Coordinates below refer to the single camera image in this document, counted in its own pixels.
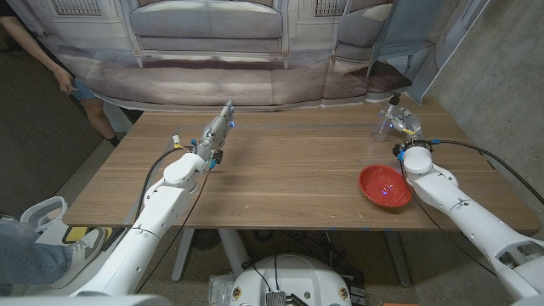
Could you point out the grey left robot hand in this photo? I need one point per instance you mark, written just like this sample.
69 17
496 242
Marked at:
214 136

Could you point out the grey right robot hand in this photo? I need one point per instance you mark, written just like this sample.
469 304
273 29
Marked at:
410 127

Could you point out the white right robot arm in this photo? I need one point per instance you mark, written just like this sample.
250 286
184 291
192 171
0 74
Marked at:
472 217

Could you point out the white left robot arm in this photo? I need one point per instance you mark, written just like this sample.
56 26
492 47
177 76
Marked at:
151 229

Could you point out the red bowl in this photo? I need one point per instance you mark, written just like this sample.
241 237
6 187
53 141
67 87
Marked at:
382 187

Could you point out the printed living room backdrop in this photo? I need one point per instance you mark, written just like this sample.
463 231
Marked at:
212 76

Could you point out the black round floor device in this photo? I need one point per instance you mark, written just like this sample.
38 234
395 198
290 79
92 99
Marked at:
205 239

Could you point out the white table leg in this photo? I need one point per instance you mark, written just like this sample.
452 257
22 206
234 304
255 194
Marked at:
234 251
183 255

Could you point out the standing person in blue shorts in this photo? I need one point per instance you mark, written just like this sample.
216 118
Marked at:
95 115

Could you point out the grey table leg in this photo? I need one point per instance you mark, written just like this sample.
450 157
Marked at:
398 259

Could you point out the clear plastic bag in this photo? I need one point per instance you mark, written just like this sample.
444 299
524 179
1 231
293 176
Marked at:
219 291

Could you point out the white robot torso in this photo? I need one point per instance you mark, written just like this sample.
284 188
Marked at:
293 276

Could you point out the yellow floor object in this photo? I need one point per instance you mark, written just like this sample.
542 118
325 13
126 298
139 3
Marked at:
75 233

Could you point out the black box under table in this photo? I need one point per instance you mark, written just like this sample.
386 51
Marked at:
356 291

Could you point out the grey and white sneaker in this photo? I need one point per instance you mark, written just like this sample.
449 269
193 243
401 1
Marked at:
83 255

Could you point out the seated person's blue jeans leg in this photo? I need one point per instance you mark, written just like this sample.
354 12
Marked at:
25 259

